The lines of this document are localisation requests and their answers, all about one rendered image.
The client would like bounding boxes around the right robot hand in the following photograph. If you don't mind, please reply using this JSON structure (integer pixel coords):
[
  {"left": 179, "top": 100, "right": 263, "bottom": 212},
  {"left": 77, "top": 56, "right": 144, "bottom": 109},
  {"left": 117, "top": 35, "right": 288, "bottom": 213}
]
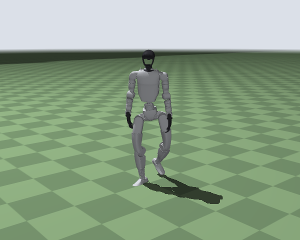
[{"left": 125, "top": 111, "right": 133, "bottom": 129}]

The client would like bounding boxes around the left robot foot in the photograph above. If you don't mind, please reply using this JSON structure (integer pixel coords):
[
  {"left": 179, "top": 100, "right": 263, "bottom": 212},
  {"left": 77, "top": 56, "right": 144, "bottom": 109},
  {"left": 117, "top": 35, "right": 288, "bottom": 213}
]
[{"left": 152, "top": 158, "right": 165, "bottom": 175}]

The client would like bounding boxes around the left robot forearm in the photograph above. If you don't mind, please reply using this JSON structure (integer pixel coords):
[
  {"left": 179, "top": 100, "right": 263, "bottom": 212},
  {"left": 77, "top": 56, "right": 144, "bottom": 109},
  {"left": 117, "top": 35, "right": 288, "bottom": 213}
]
[{"left": 164, "top": 94, "right": 173, "bottom": 117}]

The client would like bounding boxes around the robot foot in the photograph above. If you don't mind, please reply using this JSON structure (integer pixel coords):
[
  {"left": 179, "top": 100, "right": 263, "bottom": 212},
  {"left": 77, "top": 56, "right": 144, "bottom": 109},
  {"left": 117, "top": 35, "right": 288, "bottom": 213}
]
[
  {"left": 133, "top": 176, "right": 148, "bottom": 187},
  {"left": 152, "top": 158, "right": 165, "bottom": 175}
]

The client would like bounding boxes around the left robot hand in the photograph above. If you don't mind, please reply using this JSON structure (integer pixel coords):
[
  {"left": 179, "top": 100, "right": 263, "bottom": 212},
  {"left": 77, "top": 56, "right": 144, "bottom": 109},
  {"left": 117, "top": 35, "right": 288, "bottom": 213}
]
[{"left": 165, "top": 113, "right": 173, "bottom": 133}]

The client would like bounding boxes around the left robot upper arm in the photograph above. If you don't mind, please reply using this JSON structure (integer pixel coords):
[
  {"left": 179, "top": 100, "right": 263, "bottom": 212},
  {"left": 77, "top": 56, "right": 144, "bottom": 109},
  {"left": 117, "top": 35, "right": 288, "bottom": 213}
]
[{"left": 158, "top": 71, "right": 170, "bottom": 100}]

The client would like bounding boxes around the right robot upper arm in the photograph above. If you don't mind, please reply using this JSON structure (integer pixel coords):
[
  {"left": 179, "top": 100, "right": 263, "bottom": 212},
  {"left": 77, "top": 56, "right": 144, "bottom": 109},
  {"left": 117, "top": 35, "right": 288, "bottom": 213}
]
[{"left": 127, "top": 71, "right": 138, "bottom": 99}]

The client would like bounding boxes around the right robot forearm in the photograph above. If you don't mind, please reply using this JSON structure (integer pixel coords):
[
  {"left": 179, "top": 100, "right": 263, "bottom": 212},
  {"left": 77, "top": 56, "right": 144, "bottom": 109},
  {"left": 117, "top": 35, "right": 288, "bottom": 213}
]
[{"left": 125, "top": 93, "right": 133, "bottom": 115}]

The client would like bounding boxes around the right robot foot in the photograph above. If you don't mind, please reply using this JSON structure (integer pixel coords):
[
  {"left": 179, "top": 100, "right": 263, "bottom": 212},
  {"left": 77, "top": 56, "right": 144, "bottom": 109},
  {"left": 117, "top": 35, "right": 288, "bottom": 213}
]
[{"left": 133, "top": 176, "right": 148, "bottom": 187}]

